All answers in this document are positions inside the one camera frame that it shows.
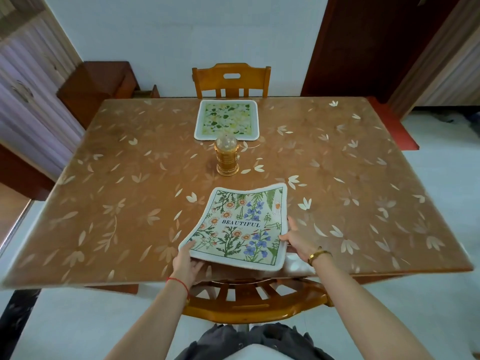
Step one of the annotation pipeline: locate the person's right hand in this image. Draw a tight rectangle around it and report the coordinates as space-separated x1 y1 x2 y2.
279 216 320 264

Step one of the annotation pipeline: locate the person's left hand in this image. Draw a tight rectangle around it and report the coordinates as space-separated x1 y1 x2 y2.
169 240 206 289

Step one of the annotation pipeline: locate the flower-print placemat with lettering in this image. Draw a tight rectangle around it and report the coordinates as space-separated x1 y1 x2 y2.
178 183 289 272

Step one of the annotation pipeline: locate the person's left forearm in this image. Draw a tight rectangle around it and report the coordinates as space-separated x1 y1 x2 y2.
104 278 190 360

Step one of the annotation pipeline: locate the person's right forearm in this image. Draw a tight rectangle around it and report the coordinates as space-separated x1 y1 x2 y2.
308 252 436 360

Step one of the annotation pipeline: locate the wooden dining table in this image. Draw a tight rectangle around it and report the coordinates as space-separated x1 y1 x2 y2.
0 96 475 295

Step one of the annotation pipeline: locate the wooden chair with curved back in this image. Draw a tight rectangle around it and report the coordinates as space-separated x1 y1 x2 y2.
182 277 335 325

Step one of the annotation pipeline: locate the golden lantern lamp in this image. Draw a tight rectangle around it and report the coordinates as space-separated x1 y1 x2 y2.
214 132 241 177

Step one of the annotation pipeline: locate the leaf-print table cover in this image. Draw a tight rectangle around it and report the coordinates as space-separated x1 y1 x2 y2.
0 96 474 291

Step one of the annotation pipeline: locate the green leaf-print placemat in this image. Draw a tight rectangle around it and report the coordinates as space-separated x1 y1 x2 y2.
194 99 260 141

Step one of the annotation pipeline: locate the dark wooden cabinet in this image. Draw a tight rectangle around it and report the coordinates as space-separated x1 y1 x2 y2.
56 61 140 130

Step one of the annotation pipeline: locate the dark brown door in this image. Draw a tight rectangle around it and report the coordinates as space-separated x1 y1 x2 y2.
301 0 463 105

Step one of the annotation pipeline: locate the wood-grain panel cabinet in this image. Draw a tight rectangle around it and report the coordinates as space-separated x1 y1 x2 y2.
387 0 480 119

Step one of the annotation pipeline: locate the wood-grain wardrobe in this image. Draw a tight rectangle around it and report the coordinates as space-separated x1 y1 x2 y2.
0 0 85 201

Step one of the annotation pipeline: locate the red string bracelet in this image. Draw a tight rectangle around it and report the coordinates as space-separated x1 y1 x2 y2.
166 277 191 300

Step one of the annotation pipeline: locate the gold bracelet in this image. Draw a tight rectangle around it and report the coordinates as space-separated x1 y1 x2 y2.
307 246 333 267

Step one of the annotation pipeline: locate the wooden chair with handle slot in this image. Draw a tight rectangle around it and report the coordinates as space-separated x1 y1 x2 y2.
192 63 272 99

